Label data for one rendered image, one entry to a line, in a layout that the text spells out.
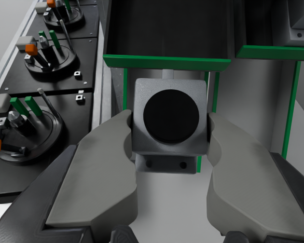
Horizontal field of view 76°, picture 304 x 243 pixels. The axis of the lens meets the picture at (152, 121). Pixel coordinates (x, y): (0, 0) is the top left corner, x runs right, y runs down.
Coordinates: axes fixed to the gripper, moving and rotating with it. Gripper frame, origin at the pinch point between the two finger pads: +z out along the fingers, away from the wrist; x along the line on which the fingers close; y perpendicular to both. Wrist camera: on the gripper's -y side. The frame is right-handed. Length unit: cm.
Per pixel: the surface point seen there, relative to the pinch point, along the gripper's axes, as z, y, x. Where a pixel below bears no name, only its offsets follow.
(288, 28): 12.0, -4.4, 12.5
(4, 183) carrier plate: 13.2, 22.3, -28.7
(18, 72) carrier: 41, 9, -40
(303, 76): 97, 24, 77
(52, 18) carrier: 64, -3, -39
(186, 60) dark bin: 9.1, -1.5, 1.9
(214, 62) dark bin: 9.1, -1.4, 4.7
